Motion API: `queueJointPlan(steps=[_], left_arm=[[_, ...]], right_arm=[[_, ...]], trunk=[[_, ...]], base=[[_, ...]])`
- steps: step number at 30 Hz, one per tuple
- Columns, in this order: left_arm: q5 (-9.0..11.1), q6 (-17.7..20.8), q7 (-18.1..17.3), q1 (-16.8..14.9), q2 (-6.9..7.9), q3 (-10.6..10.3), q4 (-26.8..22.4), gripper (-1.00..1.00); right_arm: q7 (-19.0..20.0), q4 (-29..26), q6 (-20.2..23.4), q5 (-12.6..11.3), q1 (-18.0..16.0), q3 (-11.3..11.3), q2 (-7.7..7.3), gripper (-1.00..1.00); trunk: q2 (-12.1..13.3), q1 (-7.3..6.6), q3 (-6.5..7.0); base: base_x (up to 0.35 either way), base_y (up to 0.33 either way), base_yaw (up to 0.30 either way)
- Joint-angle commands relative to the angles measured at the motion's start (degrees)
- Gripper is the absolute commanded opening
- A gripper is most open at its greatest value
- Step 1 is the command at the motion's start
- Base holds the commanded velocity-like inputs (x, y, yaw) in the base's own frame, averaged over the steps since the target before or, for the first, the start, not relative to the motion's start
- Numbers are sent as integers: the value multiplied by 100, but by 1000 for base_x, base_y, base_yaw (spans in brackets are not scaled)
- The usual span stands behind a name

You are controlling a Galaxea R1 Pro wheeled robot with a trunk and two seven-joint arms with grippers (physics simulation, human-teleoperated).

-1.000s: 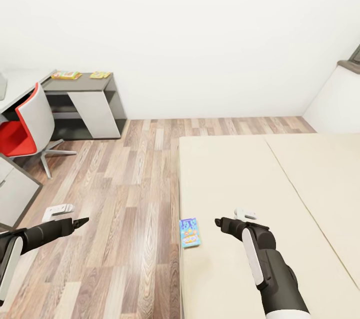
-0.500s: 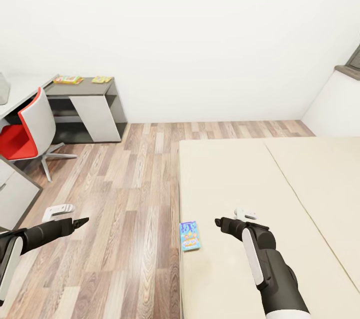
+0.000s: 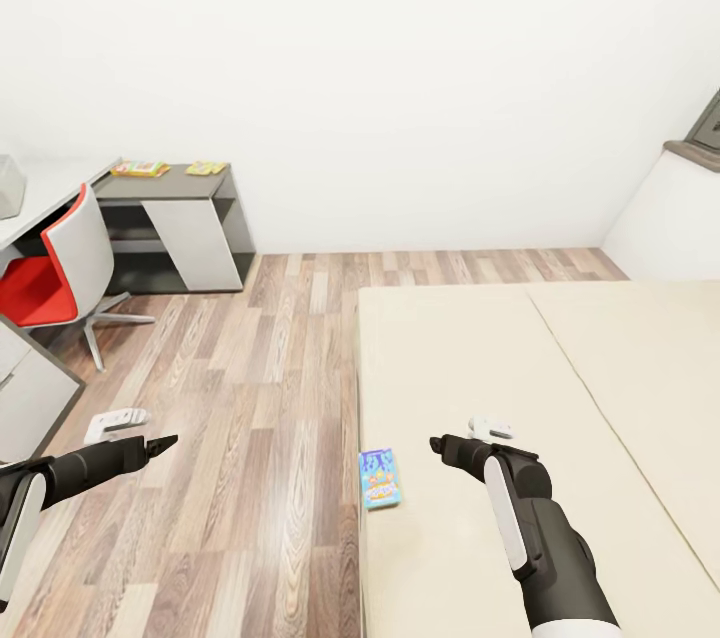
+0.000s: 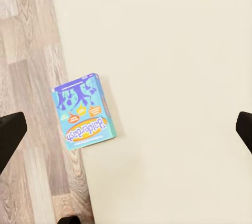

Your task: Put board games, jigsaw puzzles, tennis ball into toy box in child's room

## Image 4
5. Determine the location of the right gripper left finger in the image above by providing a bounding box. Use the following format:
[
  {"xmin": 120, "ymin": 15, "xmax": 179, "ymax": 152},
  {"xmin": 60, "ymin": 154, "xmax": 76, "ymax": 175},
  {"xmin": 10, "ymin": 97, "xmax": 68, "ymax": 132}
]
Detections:
[{"xmin": 0, "ymin": 112, "xmax": 27, "ymax": 174}]

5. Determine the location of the board game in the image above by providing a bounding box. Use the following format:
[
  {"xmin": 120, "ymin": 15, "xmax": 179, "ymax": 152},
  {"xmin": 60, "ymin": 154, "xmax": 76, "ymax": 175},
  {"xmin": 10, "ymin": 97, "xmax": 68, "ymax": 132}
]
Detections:
[{"xmin": 51, "ymin": 73, "xmax": 117, "ymax": 151}]

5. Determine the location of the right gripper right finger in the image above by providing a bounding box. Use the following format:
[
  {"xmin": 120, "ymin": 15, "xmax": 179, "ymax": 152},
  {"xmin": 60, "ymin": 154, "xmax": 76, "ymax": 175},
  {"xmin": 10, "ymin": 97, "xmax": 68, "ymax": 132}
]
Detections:
[{"xmin": 235, "ymin": 111, "xmax": 252, "ymax": 153}]

